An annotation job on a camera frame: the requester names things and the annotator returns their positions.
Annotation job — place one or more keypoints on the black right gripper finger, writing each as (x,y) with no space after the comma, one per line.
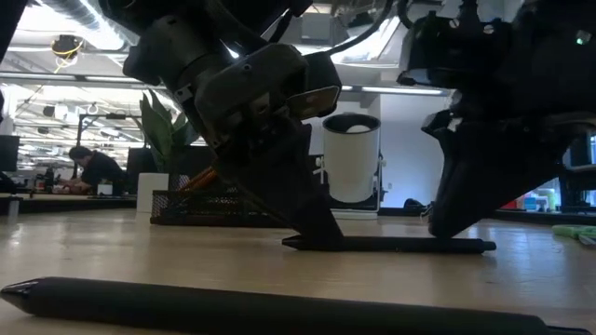
(489,181)
(442,124)

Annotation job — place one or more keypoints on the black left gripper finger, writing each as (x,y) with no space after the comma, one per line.
(242,186)
(298,186)

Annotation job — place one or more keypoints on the black mesh desk organizer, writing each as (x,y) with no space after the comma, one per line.
(186,207)

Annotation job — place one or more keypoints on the black pen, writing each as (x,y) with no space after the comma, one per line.
(391,244)
(279,307)

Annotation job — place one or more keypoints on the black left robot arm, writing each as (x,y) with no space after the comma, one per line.
(153,51)

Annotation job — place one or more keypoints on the red bin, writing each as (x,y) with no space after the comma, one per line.
(510,205)

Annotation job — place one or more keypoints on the blue bin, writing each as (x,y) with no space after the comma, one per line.
(531,203)

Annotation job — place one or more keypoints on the white cylinder with black rim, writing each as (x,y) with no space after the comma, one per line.
(351,163)

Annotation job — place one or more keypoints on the black bag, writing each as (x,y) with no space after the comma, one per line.
(414,204)

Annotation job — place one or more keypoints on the white ball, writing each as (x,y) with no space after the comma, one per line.
(357,129)

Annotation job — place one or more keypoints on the green plant in white pot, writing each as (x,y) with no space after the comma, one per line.
(158,130)

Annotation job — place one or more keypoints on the black background monitor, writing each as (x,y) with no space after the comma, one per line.
(9,153)
(137,163)

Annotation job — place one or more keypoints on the person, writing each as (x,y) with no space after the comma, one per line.
(95,170)

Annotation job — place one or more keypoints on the black background stand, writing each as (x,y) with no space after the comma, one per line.
(80,139)

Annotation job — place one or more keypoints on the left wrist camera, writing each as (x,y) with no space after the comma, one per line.
(316,84)

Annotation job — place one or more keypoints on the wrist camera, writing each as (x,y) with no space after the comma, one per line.
(456,51)
(316,84)

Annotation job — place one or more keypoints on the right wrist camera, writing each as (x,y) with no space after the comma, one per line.
(456,51)

